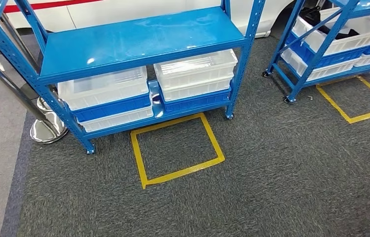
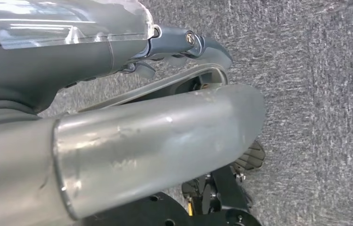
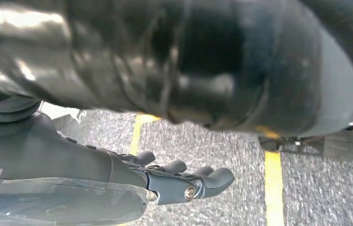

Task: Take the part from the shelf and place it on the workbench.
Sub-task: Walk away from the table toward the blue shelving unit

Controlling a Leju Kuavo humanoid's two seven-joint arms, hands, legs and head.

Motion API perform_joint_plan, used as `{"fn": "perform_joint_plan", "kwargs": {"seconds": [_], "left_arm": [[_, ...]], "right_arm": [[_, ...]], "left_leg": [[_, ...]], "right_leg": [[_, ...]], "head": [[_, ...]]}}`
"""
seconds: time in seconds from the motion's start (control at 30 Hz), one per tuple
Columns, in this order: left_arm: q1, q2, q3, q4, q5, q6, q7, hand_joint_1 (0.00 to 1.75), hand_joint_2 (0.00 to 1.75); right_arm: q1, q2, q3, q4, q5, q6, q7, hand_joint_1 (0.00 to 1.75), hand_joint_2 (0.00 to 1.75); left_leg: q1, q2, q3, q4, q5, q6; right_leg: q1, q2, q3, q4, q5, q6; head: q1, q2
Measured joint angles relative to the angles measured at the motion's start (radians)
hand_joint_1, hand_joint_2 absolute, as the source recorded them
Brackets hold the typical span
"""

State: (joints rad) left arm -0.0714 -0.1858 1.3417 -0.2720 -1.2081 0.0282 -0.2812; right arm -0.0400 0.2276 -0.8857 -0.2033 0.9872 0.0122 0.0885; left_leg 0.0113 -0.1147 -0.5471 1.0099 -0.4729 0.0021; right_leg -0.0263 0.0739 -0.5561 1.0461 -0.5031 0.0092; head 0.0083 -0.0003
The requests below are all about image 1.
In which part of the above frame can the blue metal shelf rack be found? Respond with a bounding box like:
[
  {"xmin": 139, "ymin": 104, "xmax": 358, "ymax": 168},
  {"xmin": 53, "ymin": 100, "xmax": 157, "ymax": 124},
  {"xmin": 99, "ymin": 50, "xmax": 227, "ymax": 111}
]
[
  {"xmin": 0, "ymin": 0, "xmax": 267, "ymax": 155},
  {"xmin": 261, "ymin": 0, "xmax": 370, "ymax": 105}
]

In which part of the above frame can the black plastic part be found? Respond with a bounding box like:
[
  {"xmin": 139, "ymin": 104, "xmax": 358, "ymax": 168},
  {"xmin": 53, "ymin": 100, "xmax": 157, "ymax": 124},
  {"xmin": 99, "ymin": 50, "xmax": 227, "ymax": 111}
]
[{"xmin": 298, "ymin": 5, "xmax": 362, "ymax": 37}]

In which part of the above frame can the white car with red stripe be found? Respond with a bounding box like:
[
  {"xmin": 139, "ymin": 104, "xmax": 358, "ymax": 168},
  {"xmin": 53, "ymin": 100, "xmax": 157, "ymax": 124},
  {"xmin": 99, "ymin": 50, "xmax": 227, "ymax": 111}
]
[{"xmin": 0, "ymin": 0, "xmax": 325, "ymax": 72}]

